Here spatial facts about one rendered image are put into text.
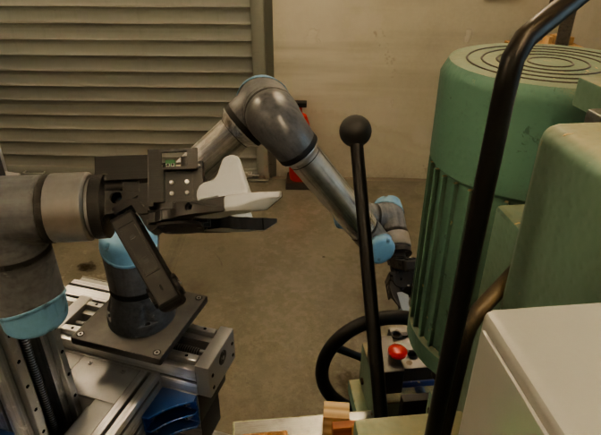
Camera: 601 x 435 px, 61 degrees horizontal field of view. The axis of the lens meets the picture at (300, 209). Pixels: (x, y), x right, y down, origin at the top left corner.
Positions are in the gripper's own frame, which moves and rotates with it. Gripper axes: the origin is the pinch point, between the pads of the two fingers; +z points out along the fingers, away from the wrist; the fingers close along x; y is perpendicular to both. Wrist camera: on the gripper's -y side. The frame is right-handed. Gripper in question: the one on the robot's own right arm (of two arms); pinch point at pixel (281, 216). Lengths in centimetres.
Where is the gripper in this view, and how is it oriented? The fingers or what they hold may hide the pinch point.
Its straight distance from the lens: 57.5
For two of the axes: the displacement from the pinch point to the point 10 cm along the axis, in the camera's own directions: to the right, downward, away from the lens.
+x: -0.8, 1.9, 9.8
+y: -0.7, -9.8, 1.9
